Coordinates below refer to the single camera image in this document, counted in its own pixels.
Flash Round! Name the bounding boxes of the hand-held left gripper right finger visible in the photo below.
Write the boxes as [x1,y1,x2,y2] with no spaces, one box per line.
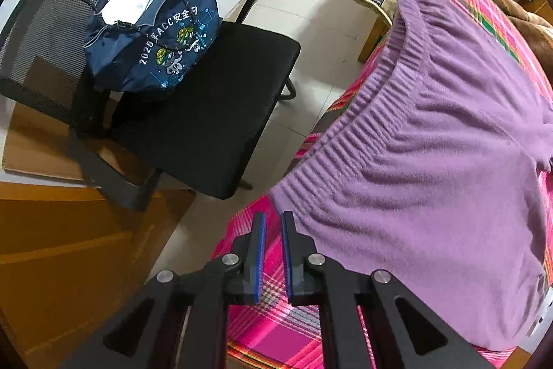
[281,212,497,369]

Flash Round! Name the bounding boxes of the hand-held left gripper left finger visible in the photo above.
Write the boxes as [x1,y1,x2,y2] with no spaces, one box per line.
[60,212,266,369]

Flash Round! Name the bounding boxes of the purple pants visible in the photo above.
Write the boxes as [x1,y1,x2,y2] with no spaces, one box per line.
[267,0,553,352]

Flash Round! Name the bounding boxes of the pink plaid blanket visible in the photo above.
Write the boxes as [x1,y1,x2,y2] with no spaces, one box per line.
[212,0,553,369]

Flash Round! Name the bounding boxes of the black mesh office chair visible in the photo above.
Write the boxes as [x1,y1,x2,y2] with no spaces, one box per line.
[0,0,301,212]

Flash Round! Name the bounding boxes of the orange wooden cabinet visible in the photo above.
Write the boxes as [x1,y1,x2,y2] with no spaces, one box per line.
[0,179,197,369]

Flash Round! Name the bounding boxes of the cardboard sheet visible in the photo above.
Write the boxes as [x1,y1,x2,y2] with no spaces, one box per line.
[2,101,109,182]

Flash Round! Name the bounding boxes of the brown fleece blanket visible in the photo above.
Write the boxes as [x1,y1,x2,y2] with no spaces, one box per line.
[453,0,553,71]

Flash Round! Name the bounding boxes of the navy drawstring bag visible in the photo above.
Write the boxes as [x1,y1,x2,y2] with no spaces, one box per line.
[58,0,223,93]

